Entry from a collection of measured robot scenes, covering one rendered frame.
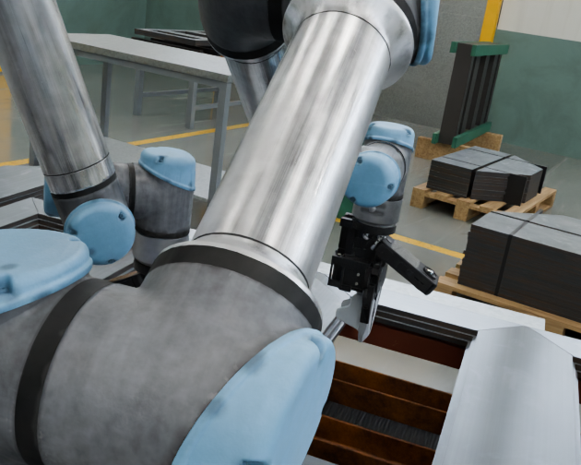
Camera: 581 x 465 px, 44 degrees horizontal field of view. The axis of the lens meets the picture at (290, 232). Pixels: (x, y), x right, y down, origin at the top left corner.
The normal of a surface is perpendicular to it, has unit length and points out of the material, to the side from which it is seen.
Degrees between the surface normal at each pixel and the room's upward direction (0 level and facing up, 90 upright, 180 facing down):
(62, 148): 95
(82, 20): 90
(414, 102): 90
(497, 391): 0
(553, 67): 90
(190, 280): 37
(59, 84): 81
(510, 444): 0
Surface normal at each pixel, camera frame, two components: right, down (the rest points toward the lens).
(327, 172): 0.67, -0.26
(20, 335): -0.10, -0.46
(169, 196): 0.32, 0.35
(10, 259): 0.01, -0.96
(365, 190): -0.28, 0.29
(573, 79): -0.49, 0.22
